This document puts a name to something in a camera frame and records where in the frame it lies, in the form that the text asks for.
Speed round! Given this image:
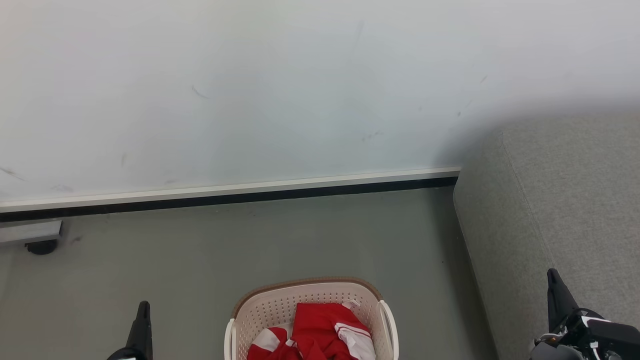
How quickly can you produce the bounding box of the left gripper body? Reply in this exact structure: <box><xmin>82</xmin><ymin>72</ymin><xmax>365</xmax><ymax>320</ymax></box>
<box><xmin>106</xmin><ymin>346</ymin><xmax>146</xmax><ymax>360</ymax></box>

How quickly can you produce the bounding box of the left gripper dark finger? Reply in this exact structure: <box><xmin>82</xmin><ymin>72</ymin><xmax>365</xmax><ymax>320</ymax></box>
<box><xmin>125</xmin><ymin>300</ymin><xmax>154</xmax><ymax>360</ymax></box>

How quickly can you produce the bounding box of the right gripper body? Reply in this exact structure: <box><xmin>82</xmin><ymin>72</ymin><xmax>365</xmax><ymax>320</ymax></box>
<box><xmin>530</xmin><ymin>307</ymin><xmax>640</xmax><ymax>360</ymax></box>

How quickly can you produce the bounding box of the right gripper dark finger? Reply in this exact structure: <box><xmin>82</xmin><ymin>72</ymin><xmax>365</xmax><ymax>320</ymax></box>
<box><xmin>546</xmin><ymin>268</ymin><xmax>581</xmax><ymax>335</ymax></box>

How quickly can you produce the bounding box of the red and white garment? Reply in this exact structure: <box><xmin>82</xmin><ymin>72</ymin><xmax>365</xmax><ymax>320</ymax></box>
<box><xmin>247</xmin><ymin>301</ymin><xmax>376</xmax><ymax>360</ymax></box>

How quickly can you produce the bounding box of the grey fabric sofa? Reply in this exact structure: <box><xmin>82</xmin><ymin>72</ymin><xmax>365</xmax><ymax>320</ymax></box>
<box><xmin>453</xmin><ymin>112</ymin><xmax>640</xmax><ymax>360</ymax></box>

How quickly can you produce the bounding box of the black caster wheel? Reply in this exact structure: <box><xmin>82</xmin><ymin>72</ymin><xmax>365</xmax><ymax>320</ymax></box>
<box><xmin>25</xmin><ymin>239</ymin><xmax>58</xmax><ymax>256</ymax></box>

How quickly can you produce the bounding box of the cream perforated laundry basket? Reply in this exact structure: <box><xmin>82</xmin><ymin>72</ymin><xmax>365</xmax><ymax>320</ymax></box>
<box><xmin>224</xmin><ymin>276</ymin><xmax>400</xmax><ymax>360</ymax></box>

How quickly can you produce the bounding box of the white black wall baseboard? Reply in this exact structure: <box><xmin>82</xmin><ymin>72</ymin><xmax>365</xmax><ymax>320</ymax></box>
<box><xmin>0</xmin><ymin>166</ymin><xmax>462</xmax><ymax>223</ymax></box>

